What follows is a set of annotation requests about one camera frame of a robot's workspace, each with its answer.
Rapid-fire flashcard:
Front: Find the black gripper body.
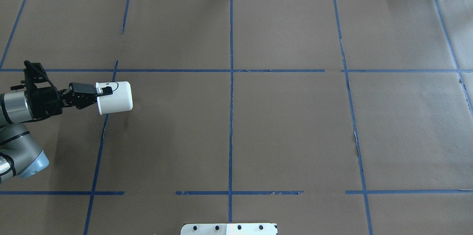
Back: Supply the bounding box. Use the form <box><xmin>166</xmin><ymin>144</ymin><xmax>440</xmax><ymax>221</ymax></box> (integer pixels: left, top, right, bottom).
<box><xmin>25</xmin><ymin>80</ymin><xmax>81</xmax><ymax>119</ymax></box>

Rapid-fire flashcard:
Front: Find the white mug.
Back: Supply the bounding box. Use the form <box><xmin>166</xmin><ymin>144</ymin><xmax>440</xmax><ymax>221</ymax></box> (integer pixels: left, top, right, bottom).
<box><xmin>96</xmin><ymin>81</ymin><xmax>133</xmax><ymax>115</ymax></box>

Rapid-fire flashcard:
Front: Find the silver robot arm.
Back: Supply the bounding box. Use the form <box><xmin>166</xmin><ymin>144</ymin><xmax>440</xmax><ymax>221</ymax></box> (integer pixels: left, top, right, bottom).
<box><xmin>0</xmin><ymin>82</ymin><xmax>116</xmax><ymax>182</ymax></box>

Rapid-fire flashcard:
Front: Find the brown paper table cover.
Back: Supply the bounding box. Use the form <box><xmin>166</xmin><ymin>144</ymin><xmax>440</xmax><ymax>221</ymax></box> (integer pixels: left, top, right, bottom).
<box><xmin>1</xmin><ymin>0</ymin><xmax>473</xmax><ymax>235</ymax></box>

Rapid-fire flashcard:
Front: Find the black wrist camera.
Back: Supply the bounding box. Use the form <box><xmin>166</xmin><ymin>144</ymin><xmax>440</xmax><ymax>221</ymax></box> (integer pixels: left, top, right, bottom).
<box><xmin>23</xmin><ymin>60</ymin><xmax>49</xmax><ymax>88</ymax></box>

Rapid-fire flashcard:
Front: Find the white metal bracket plate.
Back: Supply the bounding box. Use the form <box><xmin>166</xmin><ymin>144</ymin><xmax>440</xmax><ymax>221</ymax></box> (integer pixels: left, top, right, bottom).
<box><xmin>180</xmin><ymin>223</ymin><xmax>278</xmax><ymax>235</ymax></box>

